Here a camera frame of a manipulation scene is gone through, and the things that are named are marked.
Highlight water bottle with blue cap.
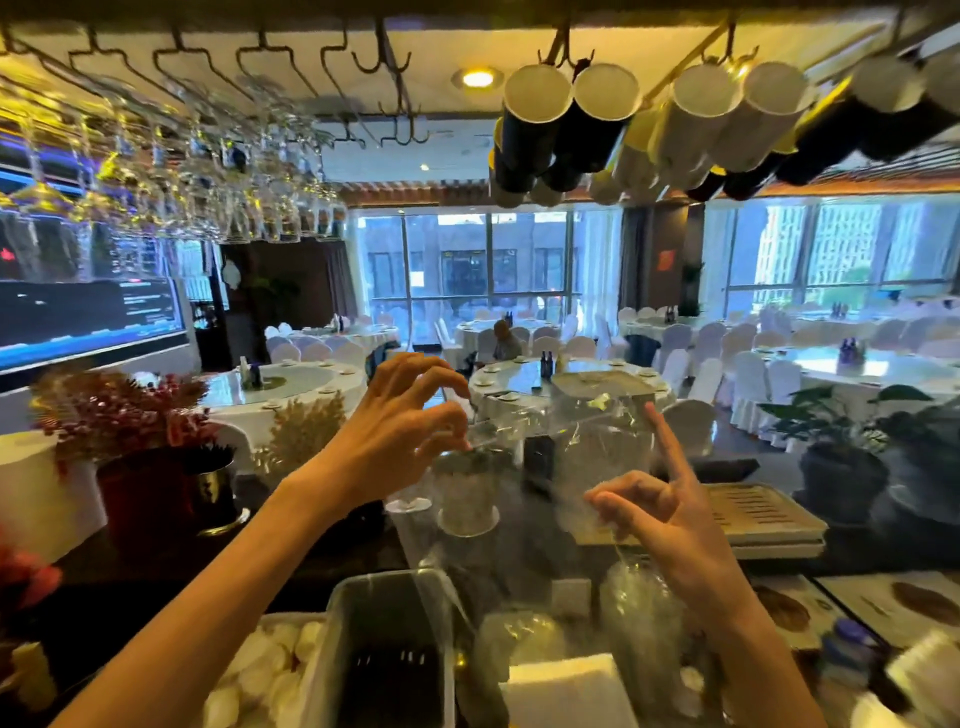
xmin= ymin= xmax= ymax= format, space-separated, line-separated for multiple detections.
xmin=813 ymin=618 xmax=890 ymax=728

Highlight round white dining table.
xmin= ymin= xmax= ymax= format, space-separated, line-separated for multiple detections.
xmin=468 ymin=356 xmax=676 ymax=451
xmin=266 ymin=322 xmax=403 ymax=361
xmin=453 ymin=318 xmax=560 ymax=354
xmin=198 ymin=362 xmax=369 ymax=451
xmin=757 ymin=343 xmax=960 ymax=421

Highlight black flat tray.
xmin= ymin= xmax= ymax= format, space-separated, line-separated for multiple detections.
xmin=652 ymin=457 xmax=763 ymax=485

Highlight group of white covered chairs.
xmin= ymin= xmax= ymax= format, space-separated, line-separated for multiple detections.
xmin=262 ymin=299 xmax=960 ymax=459

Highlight stacked wooden tea trays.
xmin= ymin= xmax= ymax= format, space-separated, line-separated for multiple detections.
xmin=577 ymin=482 xmax=830 ymax=562

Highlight pile of rolled white towels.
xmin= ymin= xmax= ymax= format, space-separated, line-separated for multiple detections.
xmin=202 ymin=620 xmax=324 ymax=728

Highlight white wall socket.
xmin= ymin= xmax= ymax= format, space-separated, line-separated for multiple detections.
xmin=551 ymin=577 xmax=594 ymax=620

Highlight large glass window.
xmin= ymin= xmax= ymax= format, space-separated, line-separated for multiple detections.
xmin=352 ymin=209 xmax=624 ymax=346
xmin=701 ymin=196 xmax=960 ymax=316

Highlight leafy plant in dark pot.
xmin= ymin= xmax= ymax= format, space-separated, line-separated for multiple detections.
xmin=869 ymin=397 xmax=960 ymax=549
xmin=757 ymin=383 xmax=935 ymax=526

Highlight person's left hand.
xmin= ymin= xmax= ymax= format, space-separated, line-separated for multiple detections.
xmin=299 ymin=352 xmax=474 ymax=520

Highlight clear plastic bag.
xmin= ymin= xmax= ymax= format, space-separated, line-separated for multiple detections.
xmin=386 ymin=371 xmax=680 ymax=728

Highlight large display screen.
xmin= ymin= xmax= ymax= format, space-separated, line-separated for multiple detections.
xmin=0 ymin=277 xmax=189 ymax=376

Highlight white saucer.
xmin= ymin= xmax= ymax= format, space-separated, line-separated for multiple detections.
xmin=436 ymin=506 xmax=502 ymax=540

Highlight white plastic bin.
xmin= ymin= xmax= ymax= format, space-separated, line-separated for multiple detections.
xmin=198 ymin=611 xmax=331 ymax=728

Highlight person's left forearm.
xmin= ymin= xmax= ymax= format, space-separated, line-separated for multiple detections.
xmin=48 ymin=479 xmax=354 ymax=728

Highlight tea box with brown print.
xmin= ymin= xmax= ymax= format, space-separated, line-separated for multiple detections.
xmin=813 ymin=571 xmax=960 ymax=650
xmin=749 ymin=573 xmax=845 ymax=650

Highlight person's right forearm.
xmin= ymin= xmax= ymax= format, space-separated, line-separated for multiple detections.
xmin=701 ymin=592 xmax=826 ymax=728

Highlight row of hanging wine glasses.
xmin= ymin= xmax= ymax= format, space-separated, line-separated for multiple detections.
xmin=0 ymin=74 xmax=350 ymax=290

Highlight green plant in tan pot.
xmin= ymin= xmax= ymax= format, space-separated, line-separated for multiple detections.
xmin=431 ymin=442 xmax=519 ymax=539

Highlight clear bin with blue latch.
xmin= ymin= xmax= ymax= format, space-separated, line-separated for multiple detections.
xmin=299 ymin=568 xmax=459 ymax=728

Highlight black metal glass rack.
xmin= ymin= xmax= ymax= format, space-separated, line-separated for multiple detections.
xmin=0 ymin=18 xmax=433 ymax=148

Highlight person's right hand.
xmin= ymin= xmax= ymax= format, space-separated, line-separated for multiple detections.
xmin=583 ymin=401 xmax=755 ymax=631

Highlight silver metal bucket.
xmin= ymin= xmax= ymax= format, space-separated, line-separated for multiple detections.
xmin=179 ymin=446 xmax=253 ymax=539

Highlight red vase with red flowers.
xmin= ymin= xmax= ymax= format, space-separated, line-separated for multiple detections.
xmin=29 ymin=367 xmax=219 ymax=560

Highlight row of hanging mugs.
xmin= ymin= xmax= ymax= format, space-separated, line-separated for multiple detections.
xmin=487 ymin=48 xmax=960 ymax=210

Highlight white round pedestal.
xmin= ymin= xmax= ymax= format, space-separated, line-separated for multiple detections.
xmin=0 ymin=431 xmax=106 ymax=564

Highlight stack of black chopsticks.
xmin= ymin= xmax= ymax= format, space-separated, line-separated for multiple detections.
xmin=337 ymin=644 xmax=444 ymax=728

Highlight black cylinder device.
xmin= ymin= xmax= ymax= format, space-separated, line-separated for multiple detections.
xmin=522 ymin=434 xmax=556 ymax=496

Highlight white napkins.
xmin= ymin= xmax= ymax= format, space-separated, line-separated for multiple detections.
xmin=500 ymin=653 xmax=639 ymax=728

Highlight round ceiling light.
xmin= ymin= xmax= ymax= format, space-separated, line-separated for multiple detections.
xmin=451 ymin=65 xmax=505 ymax=93

